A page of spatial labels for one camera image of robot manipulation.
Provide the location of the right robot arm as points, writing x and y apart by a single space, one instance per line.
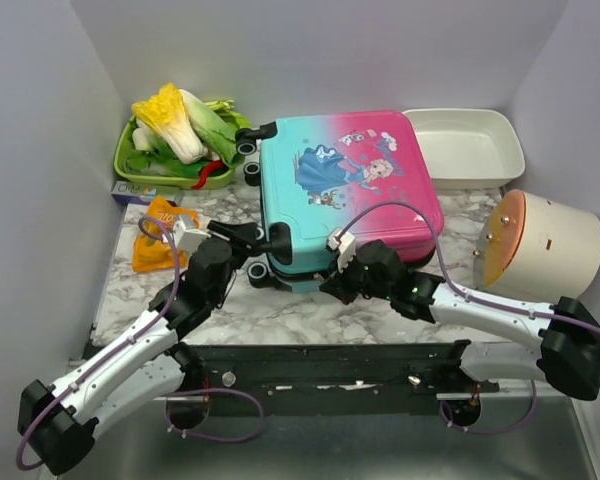
558 344

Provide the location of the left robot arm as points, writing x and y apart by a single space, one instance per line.
60 422

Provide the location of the orange snack bag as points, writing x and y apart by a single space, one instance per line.
155 254

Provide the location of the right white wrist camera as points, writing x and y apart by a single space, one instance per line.
343 245

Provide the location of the purple and white small box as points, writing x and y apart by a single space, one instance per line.
125 193

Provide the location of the white rectangular plastic basin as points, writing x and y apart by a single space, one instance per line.
468 149

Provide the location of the red chili pepper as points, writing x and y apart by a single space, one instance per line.
207 175

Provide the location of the white bok choy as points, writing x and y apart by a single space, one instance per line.
144 138

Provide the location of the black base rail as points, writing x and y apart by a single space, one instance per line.
293 380

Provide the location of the napa cabbage with yellow top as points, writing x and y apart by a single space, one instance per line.
166 115

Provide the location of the white cylinder appliance orange lid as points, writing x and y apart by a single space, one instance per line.
532 248

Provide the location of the green plastic vegetable tray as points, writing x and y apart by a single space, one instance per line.
150 168

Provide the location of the green leafy lettuce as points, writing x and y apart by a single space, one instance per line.
216 123

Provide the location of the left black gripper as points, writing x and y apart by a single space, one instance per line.
245 236

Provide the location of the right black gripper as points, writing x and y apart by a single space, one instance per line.
335 284

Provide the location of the pink and teal kids suitcase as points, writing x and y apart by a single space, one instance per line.
364 170

